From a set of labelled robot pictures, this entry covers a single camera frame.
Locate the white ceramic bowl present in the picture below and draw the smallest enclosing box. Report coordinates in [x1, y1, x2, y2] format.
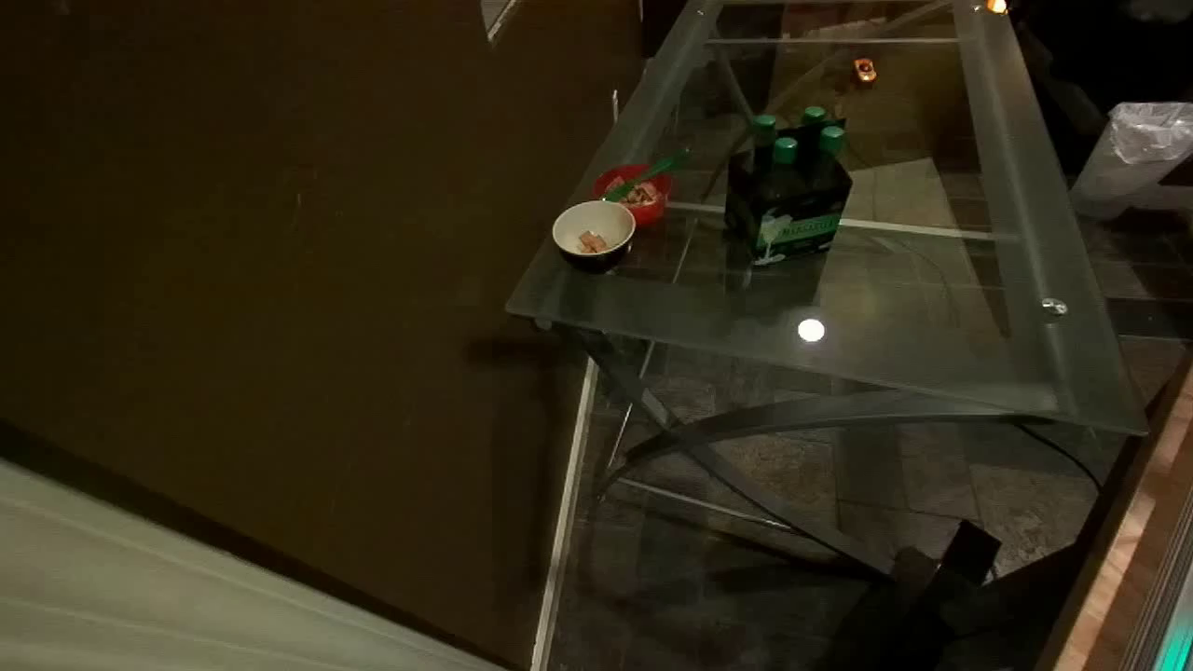
[548, 197, 640, 261]

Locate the green plastic spoon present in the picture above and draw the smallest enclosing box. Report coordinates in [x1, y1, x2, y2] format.
[607, 148, 701, 205]

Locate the red plastic bowl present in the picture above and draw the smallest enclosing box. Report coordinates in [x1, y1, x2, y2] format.
[594, 159, 683, 235]

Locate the cereal heap in red bowl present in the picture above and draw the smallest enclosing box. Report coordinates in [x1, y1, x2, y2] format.
[614, 177, 666, 214]

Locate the glass table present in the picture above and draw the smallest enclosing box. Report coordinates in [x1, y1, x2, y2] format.
[583, 340, 1122, 594]

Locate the black cardboard bottle carrier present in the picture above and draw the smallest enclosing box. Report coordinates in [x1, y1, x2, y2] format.
[724, 146, 859, 270]

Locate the white plastic trash bag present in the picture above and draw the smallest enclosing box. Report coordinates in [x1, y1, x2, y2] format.
[1069, 99, 1193, 229]

